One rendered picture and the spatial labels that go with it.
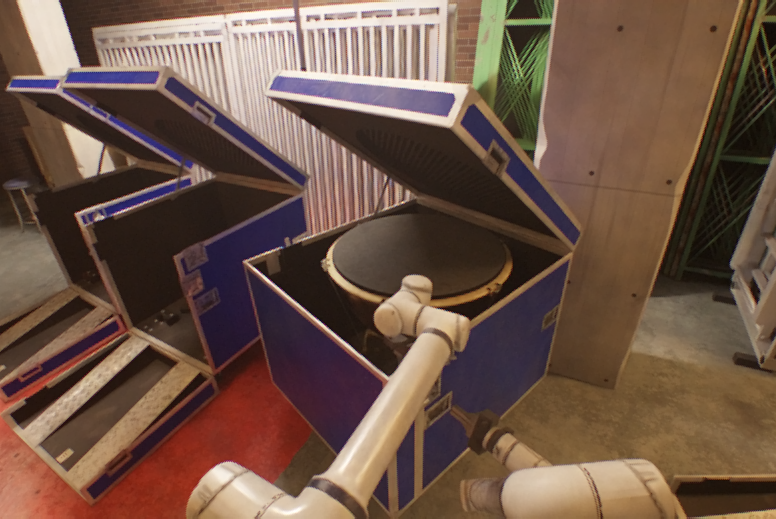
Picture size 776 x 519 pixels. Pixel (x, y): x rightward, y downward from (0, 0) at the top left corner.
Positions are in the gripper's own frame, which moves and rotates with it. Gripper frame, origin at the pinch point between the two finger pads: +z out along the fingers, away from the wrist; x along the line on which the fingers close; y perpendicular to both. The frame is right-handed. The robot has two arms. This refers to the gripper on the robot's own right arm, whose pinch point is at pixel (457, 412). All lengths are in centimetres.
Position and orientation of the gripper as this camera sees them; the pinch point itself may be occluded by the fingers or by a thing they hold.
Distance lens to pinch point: 146.6
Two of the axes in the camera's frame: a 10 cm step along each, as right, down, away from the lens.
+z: -6.6, -3.5, 6.6
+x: -2.9, 9.3, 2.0
